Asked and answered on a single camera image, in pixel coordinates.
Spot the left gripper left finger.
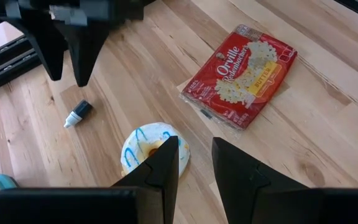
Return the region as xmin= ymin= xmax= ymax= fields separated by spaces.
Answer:
xmin=112 ymin=136 xmax=180 ymax=224

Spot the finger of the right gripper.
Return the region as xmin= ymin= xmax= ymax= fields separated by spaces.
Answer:
xmin=3 ymin=17 xmax=69 ymax=82
xmin=52 ymin=20 xmax=113 ymax=88

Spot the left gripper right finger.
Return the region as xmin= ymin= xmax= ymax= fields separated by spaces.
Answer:
xmin=211 ymin=136 xmax=309 ymax=224

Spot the white frosted donut blue drizzle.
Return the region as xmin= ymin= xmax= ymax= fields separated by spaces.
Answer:
xmin=120 ymin=122 xmax=191 ymax=178

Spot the small white-capped dropper bottle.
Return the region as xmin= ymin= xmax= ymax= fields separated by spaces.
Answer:
xmin=63 ymin=99 xmax=93 ymax=129

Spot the red popcorn packet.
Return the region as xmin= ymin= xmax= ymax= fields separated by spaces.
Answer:
xmin=180 ymin=24 xmax=298 ymax=139

